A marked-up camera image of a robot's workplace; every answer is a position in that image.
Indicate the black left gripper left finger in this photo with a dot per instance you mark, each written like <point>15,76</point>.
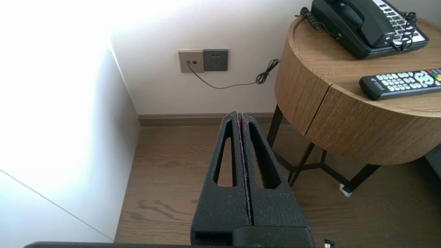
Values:
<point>220,206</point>

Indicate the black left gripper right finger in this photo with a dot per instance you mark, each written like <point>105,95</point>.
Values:
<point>275,210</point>

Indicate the wooden table drawer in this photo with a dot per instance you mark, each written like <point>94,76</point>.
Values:
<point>372,131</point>

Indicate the black TV remote control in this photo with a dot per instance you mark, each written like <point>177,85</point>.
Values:
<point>372,88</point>

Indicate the small white plastic piece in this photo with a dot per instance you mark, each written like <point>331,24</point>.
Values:
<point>345,191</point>

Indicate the wooden skirting board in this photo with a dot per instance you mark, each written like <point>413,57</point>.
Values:
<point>172,120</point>

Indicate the round wooden bedside table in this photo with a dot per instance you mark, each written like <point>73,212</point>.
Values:
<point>299,86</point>

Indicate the dark grey power socket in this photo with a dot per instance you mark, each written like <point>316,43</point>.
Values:
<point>215,60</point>

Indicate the black and white telephone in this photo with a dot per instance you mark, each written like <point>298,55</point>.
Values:
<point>344,38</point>

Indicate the black telephone handset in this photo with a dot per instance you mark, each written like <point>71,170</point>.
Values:
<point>365,20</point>

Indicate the beige wall phone socket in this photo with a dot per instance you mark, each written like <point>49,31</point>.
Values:
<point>191,57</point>

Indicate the grey fabric bed frame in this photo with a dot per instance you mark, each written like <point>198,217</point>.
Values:
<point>434,158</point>

